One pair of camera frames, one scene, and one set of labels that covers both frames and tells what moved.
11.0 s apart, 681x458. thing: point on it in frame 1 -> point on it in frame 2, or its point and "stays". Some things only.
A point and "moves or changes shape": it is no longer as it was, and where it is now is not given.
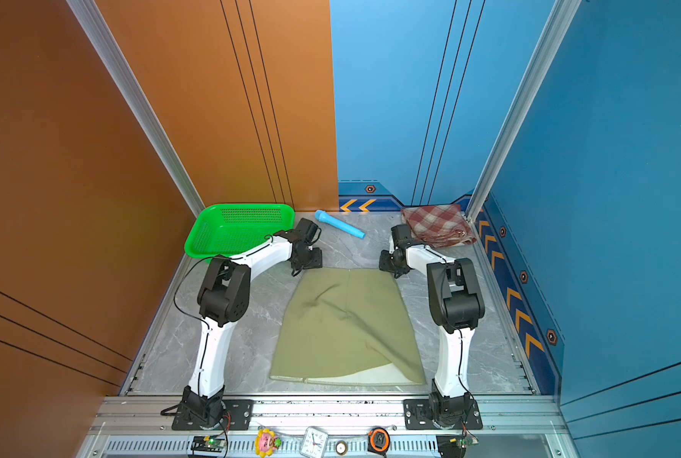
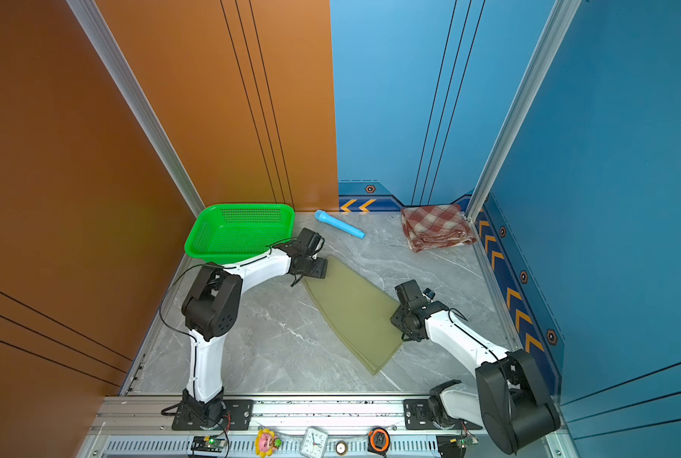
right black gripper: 383,264 -> 395,321
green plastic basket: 228,228 stays
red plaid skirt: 439,225 stays
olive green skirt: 344,324 moves or changes shape
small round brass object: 341,447 stays
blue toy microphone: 323,217 stays
